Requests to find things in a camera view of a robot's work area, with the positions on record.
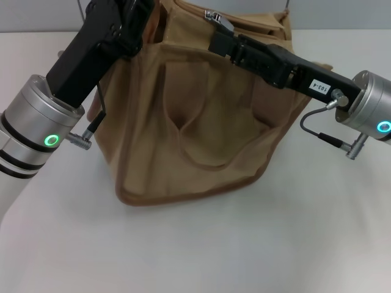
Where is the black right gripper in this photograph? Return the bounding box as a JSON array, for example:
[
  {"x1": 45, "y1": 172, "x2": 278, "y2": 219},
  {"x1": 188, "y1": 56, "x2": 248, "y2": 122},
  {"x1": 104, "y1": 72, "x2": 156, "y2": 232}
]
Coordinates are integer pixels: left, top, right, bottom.
[{"x1": 208, "y1": 30, "x2": 363, "y2": 109}]

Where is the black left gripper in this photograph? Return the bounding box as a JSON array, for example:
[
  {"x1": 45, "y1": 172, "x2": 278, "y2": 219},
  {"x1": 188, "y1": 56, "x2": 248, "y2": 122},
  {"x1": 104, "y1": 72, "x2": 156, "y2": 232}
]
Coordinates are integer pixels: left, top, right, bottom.
[{"x1": 45, "y1": 0, "x2": 155, "y2": 109}]

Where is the silver metal zipper pull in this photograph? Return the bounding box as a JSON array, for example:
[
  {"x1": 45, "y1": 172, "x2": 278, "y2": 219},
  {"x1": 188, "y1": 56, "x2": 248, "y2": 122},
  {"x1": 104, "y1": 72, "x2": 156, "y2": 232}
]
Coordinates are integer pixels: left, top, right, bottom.
[{"x1": 203, "y1": 9, "x2": 235, "y2": 33}]

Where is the khaki canvas food bag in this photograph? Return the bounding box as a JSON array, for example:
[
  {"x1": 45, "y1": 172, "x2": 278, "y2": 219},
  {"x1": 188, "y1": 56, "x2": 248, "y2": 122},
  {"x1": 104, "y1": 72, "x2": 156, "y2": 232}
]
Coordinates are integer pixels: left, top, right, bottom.
[{"x1": 85, "y1": 0, "x2": 334, "y2": 208}]

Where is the grey left gripper cable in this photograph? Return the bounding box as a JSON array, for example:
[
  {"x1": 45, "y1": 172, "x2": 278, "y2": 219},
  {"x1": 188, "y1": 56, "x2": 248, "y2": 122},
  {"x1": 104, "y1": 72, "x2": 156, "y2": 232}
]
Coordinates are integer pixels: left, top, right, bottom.
[{"x1": 67, "y1": 82, "x2": 108, "y2": 150}]

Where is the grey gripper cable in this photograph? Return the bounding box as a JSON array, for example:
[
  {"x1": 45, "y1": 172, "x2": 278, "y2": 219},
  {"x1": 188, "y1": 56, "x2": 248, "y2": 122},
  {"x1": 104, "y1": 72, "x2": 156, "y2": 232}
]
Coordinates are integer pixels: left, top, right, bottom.
[
  {"x1": 299, "y1": 88, "x2": 367, "y2": 159},
  {"x1": 67, "y1": 82, "x2": 108, "y2": 150}
]

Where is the grey right gripper cable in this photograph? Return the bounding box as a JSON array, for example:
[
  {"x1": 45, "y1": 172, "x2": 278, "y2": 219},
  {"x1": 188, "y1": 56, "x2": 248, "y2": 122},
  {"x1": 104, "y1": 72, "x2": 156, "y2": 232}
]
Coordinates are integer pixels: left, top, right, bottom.
[{"x1": 299, "y1": 88, "x2": 367, "y2": 159}]

